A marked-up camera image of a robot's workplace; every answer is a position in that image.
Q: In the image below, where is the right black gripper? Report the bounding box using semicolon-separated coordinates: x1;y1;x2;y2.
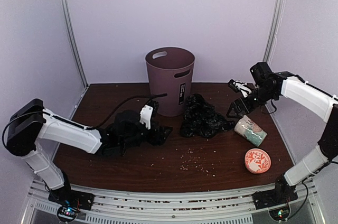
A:
227;85;277;118

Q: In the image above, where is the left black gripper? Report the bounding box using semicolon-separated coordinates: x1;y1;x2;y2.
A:
120;119;173;150

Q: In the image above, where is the floral ceramic mug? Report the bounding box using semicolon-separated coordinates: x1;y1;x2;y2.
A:
234;115;267;147

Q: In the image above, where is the black plastic trash bag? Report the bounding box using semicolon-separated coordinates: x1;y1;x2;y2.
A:
180;94;236;138

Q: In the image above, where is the mauve plastic trash bin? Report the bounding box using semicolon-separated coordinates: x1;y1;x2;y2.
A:
145;47;195;117

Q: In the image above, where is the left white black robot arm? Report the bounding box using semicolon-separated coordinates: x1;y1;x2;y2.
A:
2;99;173;205

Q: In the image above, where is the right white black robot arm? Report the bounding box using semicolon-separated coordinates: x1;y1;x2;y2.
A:
226;62;337;208

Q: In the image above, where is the orange patterned ceramic bowl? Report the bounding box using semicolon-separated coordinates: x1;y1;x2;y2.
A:
245;148;271;174

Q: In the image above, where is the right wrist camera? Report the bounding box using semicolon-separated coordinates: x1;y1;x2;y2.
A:
228;79;254;98

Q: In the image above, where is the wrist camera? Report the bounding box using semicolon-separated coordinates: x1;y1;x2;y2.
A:
139;100;159;130
228;79;254;98

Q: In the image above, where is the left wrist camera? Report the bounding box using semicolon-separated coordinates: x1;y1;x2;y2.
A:
139;100;159;130

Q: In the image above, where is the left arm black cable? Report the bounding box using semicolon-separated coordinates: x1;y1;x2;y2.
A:
2;92;168;153

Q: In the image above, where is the aluminium front rail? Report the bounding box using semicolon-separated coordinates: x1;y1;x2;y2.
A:
19;180;327;223

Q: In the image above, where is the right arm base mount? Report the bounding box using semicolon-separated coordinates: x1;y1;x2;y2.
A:
252;190;298;222

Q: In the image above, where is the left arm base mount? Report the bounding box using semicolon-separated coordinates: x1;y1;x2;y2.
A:
45;185;95;223

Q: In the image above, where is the right aluminium frame post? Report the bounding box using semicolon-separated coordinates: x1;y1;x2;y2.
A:
263;0;285;63

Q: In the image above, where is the aluminium frame post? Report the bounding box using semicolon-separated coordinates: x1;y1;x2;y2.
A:
263;0;285;63
60;0;89;89

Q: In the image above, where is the left aluminium frame post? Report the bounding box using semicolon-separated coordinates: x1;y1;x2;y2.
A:
60;0;89;89

